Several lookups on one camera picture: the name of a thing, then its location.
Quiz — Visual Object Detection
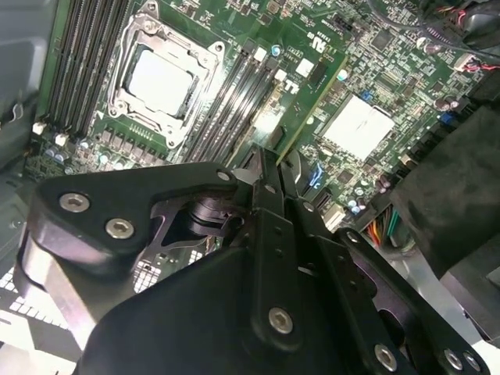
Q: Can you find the green RAM stick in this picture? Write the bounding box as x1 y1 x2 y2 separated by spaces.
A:
252 48 349 165

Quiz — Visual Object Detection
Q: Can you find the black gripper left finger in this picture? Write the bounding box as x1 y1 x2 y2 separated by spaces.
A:
15 146 306 352

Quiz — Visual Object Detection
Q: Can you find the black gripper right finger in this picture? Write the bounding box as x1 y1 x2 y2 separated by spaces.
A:
277 150 491 375

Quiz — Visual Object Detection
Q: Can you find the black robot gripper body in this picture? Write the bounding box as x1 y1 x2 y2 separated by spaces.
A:
84 244 368 375

